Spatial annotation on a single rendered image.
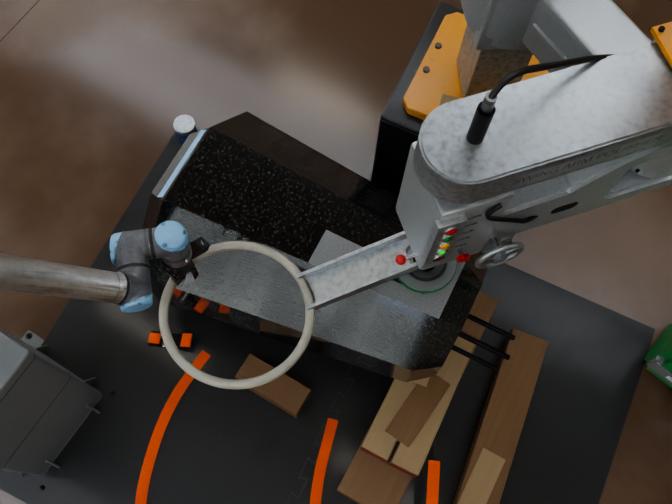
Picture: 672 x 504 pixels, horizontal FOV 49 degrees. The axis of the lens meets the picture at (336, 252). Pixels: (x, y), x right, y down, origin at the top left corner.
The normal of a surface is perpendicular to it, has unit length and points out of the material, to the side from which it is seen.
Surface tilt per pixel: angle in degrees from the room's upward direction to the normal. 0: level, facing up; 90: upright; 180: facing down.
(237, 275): 45
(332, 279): 15
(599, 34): 0
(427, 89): 0
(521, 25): 90
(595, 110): 0
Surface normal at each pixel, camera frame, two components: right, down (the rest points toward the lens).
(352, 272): -0.23, -0.26
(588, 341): 0.02, -0.35
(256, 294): -0.27, 0.36
